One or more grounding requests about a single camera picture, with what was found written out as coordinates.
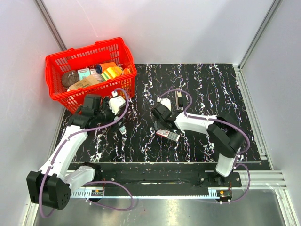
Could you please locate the orange cylinder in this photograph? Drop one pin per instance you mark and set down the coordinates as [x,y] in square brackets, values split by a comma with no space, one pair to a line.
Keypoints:
[102,67]

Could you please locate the brown cardboard packet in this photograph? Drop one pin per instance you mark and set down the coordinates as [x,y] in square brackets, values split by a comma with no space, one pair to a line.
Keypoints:
[85,82]

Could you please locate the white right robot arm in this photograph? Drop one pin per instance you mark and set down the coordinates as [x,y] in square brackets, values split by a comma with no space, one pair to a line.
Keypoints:
[226,137]

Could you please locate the brown round item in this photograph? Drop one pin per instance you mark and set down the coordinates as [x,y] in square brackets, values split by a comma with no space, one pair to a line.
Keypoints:
[69,78]

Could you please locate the yellow green box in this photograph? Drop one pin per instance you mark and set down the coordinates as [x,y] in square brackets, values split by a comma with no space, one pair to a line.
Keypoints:
[111,73]

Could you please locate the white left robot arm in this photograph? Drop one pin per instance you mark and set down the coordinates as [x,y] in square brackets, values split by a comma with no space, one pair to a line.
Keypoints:
[51,185]

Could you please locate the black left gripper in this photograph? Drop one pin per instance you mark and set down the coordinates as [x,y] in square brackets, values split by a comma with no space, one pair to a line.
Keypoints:
[107,107]

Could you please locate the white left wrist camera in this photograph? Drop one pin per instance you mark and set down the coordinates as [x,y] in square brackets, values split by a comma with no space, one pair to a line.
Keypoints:
[116,103]

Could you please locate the red plastic basket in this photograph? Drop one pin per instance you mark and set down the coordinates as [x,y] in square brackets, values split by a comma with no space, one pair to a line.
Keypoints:
[112,50]

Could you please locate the staple box with tray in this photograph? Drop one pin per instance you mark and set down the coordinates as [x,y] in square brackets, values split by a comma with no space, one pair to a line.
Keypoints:
[168,134]

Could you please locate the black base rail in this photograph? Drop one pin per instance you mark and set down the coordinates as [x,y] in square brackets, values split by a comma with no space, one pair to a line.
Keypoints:
[160,180]

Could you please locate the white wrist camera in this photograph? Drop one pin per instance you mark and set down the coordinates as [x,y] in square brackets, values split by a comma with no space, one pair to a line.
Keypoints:
[165,101]
[116,103]

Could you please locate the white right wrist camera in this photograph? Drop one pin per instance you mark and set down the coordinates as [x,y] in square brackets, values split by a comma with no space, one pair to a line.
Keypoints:
[165,101]

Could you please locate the teal small box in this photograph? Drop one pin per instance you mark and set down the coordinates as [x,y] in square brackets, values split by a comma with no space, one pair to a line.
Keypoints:
[83,73]

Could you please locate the dark stapler magazine part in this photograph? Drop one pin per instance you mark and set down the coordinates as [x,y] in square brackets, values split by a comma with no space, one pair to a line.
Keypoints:
[179,100]

